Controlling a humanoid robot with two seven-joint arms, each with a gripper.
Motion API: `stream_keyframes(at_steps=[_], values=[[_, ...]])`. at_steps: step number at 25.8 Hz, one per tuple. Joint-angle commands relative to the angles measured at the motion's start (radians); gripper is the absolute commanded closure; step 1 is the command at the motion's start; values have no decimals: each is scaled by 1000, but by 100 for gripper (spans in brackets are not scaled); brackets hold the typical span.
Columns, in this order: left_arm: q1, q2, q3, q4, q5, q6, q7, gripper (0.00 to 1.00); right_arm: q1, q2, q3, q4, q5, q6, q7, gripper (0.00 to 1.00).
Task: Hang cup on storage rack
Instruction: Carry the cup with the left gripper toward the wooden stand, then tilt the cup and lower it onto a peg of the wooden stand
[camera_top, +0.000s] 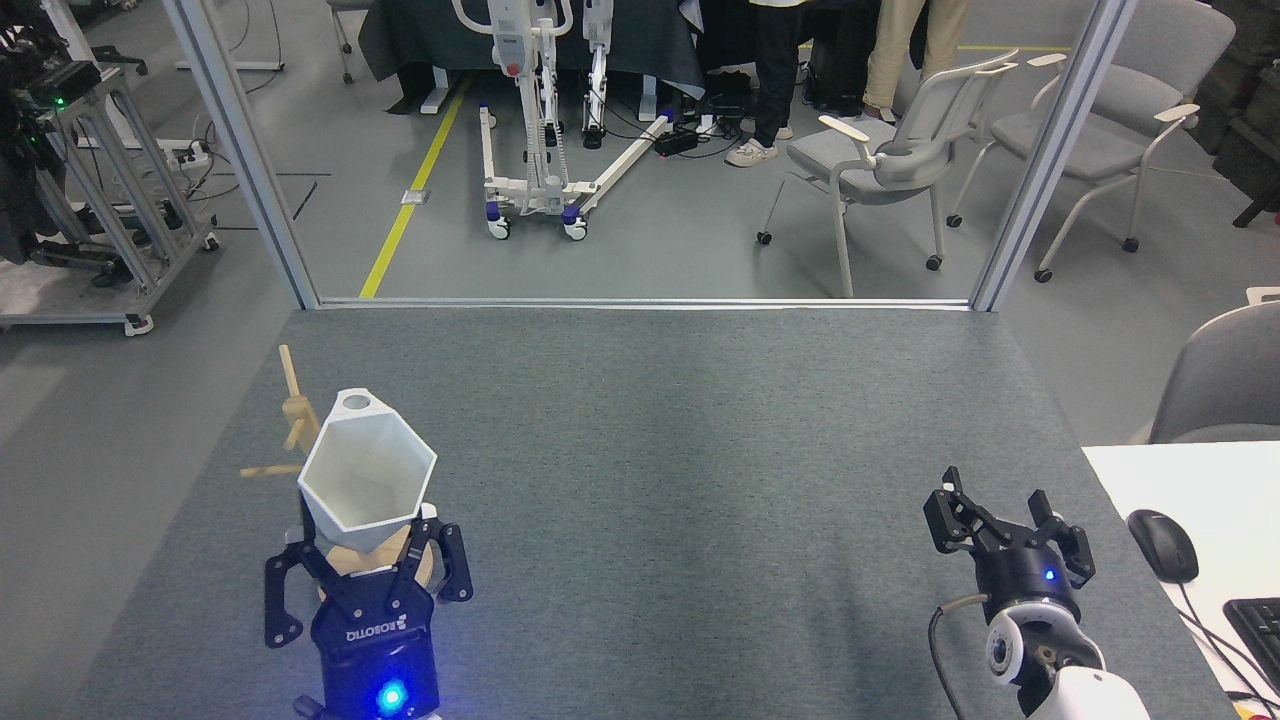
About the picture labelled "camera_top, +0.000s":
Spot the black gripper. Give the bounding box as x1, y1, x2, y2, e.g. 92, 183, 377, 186
264, 505, 473, 719
923, 466, 1096, 606

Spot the white faceted cup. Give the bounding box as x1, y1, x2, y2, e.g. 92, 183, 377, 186
297, 389, 438, 553

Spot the wooden cup rack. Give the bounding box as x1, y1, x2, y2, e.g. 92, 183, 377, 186
240, 345, 433, 591

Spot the black computer mouse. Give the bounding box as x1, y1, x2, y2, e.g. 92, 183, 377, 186
1127, 509, 1200, 585

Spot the white desk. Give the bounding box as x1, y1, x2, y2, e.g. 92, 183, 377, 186
1082, 441, 1280, 720

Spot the black keyboard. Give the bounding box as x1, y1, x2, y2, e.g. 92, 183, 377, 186
1223, 597, 1280, 691

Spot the grey shell chair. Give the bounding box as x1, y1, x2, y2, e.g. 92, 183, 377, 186
1148, 288, 1280, 444

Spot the grey padded armchair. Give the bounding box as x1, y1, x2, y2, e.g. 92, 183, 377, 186
946, 0, 1237, 284

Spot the grey mesh-back chair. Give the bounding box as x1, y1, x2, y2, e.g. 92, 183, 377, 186
757, 48, 1019, 299

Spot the person in beige trousers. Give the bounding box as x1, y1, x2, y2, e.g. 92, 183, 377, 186
864, 0, 971, 121

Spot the black equipment on cart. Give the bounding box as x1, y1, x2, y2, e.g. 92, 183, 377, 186
0, 0, 101, 266

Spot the person in dark trousers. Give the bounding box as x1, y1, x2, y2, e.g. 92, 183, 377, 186
725, 0, 806, 168

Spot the dark cloth covered table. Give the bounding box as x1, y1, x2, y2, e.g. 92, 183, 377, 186
358, 0, 706, 99

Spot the white wheeled stand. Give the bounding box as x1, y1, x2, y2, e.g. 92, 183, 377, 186
450, 0, 673, 242

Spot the black mouse cable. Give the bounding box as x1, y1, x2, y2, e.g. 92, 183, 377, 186
1175, 580, 1280, 701

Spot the silver frame post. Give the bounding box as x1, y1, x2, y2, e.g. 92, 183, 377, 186
970, 0, 1141, 313
165, 0, 321, 311

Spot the silver frame crossbar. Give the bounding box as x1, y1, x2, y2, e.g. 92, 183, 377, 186
315, 297, 976, 311

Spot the metal frame cart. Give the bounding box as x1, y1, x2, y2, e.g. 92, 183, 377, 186
0, 60, 221, 337

